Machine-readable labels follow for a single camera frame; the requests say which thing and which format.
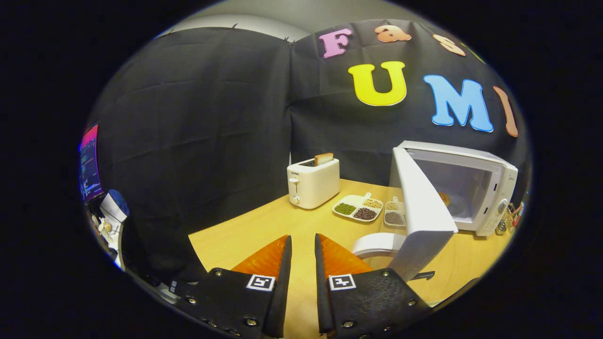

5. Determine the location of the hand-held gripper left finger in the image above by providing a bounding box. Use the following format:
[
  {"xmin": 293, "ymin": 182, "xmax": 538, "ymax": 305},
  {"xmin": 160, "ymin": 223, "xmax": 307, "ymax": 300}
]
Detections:
[{"xmin": 174, "ymin": 234, "xmax": 293, "ymax": 339}]

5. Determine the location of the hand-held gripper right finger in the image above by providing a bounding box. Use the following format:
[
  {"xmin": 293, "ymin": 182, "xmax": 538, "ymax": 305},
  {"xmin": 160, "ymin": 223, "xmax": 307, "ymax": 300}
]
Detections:
[{"xmin": 314, "ymin": 233, "xmax": 432, "ymax": 339}]

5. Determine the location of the white microwave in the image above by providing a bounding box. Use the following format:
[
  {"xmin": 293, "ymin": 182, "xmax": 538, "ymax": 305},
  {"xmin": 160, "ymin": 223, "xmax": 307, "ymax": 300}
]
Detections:
[{"xmin": 352, "ymin": 140, "xmax": 519, "ymax": 282}]

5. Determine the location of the white divided bean dish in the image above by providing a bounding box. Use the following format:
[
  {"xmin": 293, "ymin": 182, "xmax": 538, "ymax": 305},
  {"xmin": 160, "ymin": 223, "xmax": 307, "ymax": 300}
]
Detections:
[{"xmin": 332, "ymin": 192, "xmax": 384, "ymax": 223}]

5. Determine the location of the white toaster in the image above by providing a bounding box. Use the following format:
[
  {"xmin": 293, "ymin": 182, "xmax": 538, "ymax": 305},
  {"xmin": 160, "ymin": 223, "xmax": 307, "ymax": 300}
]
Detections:
[{"xmin": 287, "ymin": 158, "xmax": 341, "ymax": 210}]

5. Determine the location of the computer monitor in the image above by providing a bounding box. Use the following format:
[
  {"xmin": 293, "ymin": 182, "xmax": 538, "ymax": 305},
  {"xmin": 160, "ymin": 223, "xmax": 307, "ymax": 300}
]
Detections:
[{"xmin": 79, "ymin": 123, "xmax": 104, "ymax": 203}]

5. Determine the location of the metal wire basket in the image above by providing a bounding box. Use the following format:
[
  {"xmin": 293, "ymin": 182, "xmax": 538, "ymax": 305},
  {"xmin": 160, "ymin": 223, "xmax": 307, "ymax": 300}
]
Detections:
[{"xmin": 495, "ymin": 207, "xmax": 516, "ymax": 236}]

